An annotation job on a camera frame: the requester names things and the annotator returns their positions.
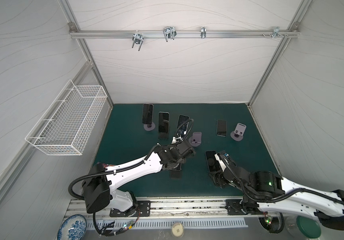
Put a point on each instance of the metal u-bolt clamp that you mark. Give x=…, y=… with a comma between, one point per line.
x=138, y=39
x=169, y=33

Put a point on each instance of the grey round phone stand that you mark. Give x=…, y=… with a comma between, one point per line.
x=238, y=133

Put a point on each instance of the white vented cable duct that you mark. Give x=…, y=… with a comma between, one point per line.
x=212, y=223

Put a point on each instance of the metal u-bolt clamp left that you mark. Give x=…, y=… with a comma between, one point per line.
x=138, y=39

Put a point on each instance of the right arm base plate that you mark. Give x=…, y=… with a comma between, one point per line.
x=242, y=207

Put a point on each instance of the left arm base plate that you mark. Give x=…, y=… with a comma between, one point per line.
x=140, y=208

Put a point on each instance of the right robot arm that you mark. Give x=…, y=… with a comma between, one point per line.
x=265, y=192

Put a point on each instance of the white wire basket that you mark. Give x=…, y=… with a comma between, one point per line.
x=65, y=127

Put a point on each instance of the aluminium top crossbar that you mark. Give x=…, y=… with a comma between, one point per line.
x=181, y=34

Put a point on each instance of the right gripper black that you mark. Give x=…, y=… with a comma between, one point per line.
x=217, y=167

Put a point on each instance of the purple edged black phone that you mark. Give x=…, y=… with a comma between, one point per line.
x=212, y=162

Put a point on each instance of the metal u-bolt clamp middle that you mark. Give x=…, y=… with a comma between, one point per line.
x=169, y=33

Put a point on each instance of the blue white ceramic plate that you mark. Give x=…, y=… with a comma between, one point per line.
x=73, y=228

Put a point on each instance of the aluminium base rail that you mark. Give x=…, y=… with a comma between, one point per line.
x=165, y=208

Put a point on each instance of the black phone on grey stand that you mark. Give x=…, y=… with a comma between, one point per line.
x=182, y=126

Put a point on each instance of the green lid clear jar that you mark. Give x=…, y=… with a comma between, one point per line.
x=302, y=228

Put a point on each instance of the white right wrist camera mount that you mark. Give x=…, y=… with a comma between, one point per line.
x=221, y=158

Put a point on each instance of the metal bracket right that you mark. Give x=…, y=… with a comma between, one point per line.
x=276, y=34

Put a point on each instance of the small round beige container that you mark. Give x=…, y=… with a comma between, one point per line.
x=177, y=230

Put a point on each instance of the metal clamp small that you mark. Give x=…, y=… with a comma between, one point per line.
x=203, y=32

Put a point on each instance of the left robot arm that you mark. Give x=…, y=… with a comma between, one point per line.
x=101, y=185

